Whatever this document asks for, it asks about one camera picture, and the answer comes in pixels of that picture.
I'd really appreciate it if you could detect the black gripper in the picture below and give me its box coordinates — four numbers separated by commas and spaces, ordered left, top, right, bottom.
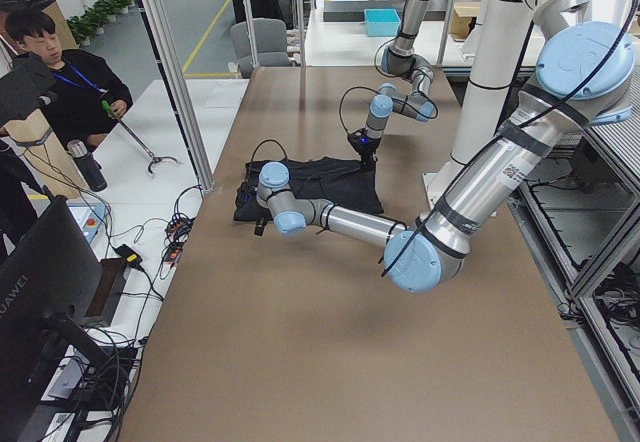
347, 131, 379, 169
237, 184, 268, 236

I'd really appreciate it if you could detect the black graphic t-shirt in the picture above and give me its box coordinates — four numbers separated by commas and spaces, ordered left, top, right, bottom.
233, 157, 384, 221

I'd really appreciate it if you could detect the metal reacher grabber tool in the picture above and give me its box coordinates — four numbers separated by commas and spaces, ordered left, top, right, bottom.
101, 100, 180, 176

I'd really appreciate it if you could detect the blue plastic bin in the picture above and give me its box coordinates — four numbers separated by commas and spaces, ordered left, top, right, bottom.
364, 8, 401, 38

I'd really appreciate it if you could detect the black power adapter brick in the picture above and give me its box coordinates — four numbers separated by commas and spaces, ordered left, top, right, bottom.
114, 244, 142, 267

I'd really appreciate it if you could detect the grey office chair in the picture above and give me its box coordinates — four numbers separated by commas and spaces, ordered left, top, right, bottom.
230, 18, 291, 78

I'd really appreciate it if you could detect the cardboard box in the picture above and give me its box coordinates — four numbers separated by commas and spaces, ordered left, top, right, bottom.
449, 0, 481, 41

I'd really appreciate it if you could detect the emergency stop pendant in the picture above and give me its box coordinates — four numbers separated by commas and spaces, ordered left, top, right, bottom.
67, 202, 107, 244

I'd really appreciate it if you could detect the black thermos bottle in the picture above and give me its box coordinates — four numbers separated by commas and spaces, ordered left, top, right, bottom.
67, 139, 108, 192

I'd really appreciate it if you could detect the seated person in black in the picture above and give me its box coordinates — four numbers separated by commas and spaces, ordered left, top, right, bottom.
5, 9, 133, 151

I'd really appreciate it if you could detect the black huawei monitor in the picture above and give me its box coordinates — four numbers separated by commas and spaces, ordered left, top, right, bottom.
1, 196, 109, 441

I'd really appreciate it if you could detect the aluminium frame post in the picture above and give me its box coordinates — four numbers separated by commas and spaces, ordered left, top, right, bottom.
136, 0, 214, 194

